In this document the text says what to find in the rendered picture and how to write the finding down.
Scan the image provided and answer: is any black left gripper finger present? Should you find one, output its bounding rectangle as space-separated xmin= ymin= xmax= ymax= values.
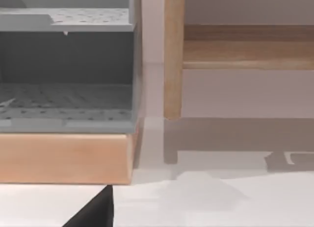
xmin=61 ymin=184 xmax=115 ymax=227

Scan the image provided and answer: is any pale wooden drawer front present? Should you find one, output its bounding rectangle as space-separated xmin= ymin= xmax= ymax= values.
xmin=0 ymin=119 xmax=141 ymax=185

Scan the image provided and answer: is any grey pierced drawer inside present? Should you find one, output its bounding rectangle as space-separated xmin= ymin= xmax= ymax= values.
xmin=0 ymin=0 xmax=142 ymax=134

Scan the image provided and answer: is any open wooden shelf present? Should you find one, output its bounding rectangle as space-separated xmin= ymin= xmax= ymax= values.
xmin=163 ymin=0 xmax=314 ymax=121

